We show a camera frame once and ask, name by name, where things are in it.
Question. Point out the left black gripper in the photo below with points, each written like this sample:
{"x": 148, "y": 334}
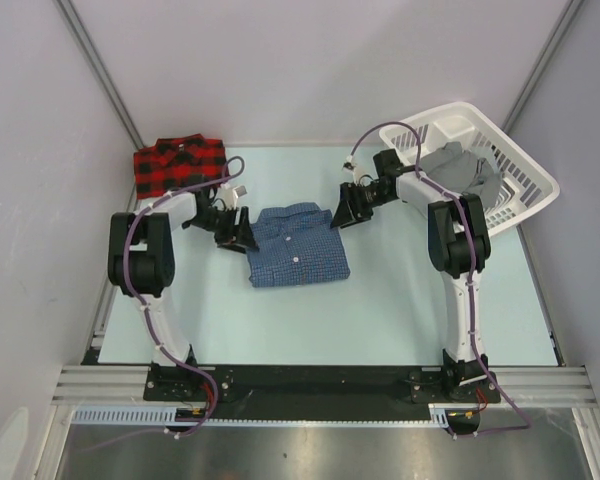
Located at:
{"x": 242, "y": 231}

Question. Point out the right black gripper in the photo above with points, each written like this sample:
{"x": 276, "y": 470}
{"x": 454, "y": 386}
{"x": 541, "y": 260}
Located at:
{"x": 350, "y": 210}

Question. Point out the blue checked shirt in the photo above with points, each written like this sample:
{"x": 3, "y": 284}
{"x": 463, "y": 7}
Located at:
{"x": 297, "y": 246}

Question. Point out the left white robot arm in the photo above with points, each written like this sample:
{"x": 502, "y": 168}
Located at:
{"x": 141, "y": 263}

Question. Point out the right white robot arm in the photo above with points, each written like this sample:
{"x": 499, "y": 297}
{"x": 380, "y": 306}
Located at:
{"x": 458, "y": 246}

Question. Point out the red black plaid shirt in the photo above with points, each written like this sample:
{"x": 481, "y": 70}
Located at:
{"x": 175, "y": 163}

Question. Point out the grey shirt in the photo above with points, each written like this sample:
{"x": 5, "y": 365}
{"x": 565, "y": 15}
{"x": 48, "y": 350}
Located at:
{"x": 465, "y": 171}

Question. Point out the white plastic basket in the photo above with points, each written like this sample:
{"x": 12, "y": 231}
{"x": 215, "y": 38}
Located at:
{"x": 526, "y": 187}

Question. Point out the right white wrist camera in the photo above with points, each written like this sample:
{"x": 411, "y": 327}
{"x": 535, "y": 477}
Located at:
{"x": 359, "y": 176}

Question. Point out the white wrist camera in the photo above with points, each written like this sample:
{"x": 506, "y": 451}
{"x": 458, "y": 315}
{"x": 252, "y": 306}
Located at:
{"x": 359, "y": 176}
{"x": 229, "y": 195}

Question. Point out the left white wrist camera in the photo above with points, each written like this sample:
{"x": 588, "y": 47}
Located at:
{"x": 229, "y": 195}

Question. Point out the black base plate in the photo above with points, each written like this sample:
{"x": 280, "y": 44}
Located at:
{"x": 314, "y": 393}

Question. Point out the white slotted cable duct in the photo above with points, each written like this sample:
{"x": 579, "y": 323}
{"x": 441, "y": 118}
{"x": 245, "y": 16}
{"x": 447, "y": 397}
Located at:
{"x": 173, "y": 417}

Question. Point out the aluminium rail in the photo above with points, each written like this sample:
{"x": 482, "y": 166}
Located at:
{"x": 534, "y": 387}

